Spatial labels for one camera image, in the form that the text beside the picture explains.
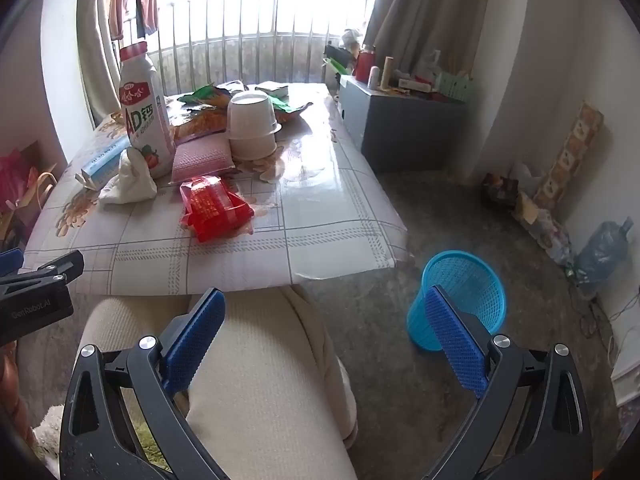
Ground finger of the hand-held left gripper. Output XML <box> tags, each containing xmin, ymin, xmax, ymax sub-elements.
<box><xmin>0</xmin><ymin>249</ymin><xmax>25</xmax><ymax>277</ymax></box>
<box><xmin>0</xmin><ymin>250</ymin><xmax>84</xmax><ymax>302</ymax></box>

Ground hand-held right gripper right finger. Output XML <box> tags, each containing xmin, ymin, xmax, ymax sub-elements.
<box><xmin>422</xmin><ymin>285</ymin><xmax>593</xmax><ymax>480</ymax></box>

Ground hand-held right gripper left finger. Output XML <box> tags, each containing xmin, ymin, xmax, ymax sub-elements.
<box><xmin>59</xmin><ymin>287</ymin><xmax>241</xmax><ymax>480</ymax></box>

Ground blue mesh waste basket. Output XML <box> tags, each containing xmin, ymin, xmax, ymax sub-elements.
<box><xmin>406</xmin><ymin>250</ymin><xmax>507</xmax><ymax>352</ymax></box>

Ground white paper tissue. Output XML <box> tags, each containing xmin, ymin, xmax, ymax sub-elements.
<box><xmin>98</xmin><ymin>149</ymin><xmax>158</xmax><ymax>205</ymax></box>

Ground blue pink snack bag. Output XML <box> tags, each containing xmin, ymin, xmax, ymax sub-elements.
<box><xmin>167</xmin><ymin>105</ymin><xmax>231</xmax><ymax>146</ymax></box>

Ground large green snack bag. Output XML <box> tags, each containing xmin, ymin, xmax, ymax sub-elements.
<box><xmin>179</xmin><ymin>83</ymin><xmax>236</xmax><ymax>110</ymax></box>

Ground beige cushioned seat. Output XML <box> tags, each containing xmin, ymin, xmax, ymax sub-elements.
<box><xmin>80</xmin><ymin>285</ymin><xmax>358</xmax><ymax>480</ymax></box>

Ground red gift bag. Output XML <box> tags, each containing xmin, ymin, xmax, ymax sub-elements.
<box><xmin>0</xmin><ymin>147</ymin><xmax>46</xmax><ymax>211</ymax></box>

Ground fluffy green white garment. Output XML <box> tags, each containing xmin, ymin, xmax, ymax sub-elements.
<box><xmin>32</xmin><ymin>395</ymin><xmax>171</xmax><ymax>480</ymax></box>

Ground blue white carton box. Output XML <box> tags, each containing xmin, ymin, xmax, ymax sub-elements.
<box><xmin>75</xmin><ymin>132</ymin><xmax>132</xmax><ymax>191</ymax></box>

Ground red foil packet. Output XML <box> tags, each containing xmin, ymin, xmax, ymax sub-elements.
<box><xmin>180</xmin><ymin>175</ymin><xmax>255</xmax><ymax>243</ymax></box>

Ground dark bag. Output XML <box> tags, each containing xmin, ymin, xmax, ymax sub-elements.
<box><xmin>481</xmin><ymin>172</ymin><xmax>521</xmax><ymax>208</ymax></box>

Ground white panel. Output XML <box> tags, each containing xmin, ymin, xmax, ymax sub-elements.
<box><xmin>612</xmin><ymin>290</ymin><xmax>640</xmax><ymax>406</ymax></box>

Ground blue water jug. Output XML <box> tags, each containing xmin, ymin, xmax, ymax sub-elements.
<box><xmin>574</xmin><ymin>217</ymin><xmax>636</xmax><ymax>291</ymax></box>

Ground white pink-label milk bottle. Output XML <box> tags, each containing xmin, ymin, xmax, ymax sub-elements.
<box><xmin>118</xmin><ymin>42</ymin><xmax>177</xmax><ymax>179</ymax></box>

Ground pink checked packet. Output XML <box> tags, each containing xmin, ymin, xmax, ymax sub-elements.
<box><xmin>170</xmin><ymin>142</ymin><xmax>235</xmax><ymax>184</ymax></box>

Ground floral tablecloth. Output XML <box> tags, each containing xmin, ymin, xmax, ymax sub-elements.
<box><xmin>22</xmin><ymin>82</ymin><xmax>408</xmax><ymax>296</ymax></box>

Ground white paper bowl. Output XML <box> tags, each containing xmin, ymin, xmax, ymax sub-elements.
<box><xmin>229</xmin><ymin>130</ymin><xmax>278</xmax><ymax>161</ymax></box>
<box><xmin>227</xmin><ymin>91</ymin><xmax>282</xmax><ymax>140</ymax></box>

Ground patterned cardboard strip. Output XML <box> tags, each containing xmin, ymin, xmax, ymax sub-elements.
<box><xmin>532</xmin><ymin>101</ymin><xmax>605</xmax><ymax>208</ymax></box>

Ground grey cabinet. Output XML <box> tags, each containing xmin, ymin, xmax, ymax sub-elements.
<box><xmin>339</xmin><ymin>74</ymin><xmax>468</xmax><ymax>173</ymax></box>

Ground grey curtain beside clothes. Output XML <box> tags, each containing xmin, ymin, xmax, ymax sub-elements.
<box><xmin>75</xmin><ymin>0</ymin><xmax>123</xmax><ymax>128</ymax></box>

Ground small green packet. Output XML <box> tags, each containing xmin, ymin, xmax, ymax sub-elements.
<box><xmin>270</xmin><ymin>97</ymin><xmax>313</xmax><ymax>123</ymax></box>

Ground green plastic storage basket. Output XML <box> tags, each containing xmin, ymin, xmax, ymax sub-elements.
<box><xmin>435</xmin><ymin>71</ymin><xmax>476</xmax><ymax>103</ymax></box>

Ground metal window railing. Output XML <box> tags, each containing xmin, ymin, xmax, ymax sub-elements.
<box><xmin>120</xmin><ymin>0</ymin><xmax>373</xmax><ymax>98</ymax></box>

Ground white plastic bag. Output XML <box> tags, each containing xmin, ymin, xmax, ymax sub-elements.
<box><xmin>415</xmin><ymin>50</ymin><xmax>443</xmax><ymax>78</ymax></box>

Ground red thermos flask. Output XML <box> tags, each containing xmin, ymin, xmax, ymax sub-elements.
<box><xmin>354</xmin><ymin>46</ymin><xmax>377</xmax><ymax>83</ymax></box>

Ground green paper bag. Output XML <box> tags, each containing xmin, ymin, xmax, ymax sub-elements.
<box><xmin>322</xmin><ymin>57</ymin><xmax>353</xmax><ymax>78</ymax></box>

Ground grey curtain beside cabinet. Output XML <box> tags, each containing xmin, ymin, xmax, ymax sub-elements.
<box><xmin>362</xmin><ymin>0</ymin><xmax>493</xmax><ymax>61</ymax></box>

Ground black cable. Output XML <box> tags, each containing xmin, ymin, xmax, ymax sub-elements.
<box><xmin>580</xmin><ymin>300</ymin><xmax>618</xmax><ymax>356</ymax></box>

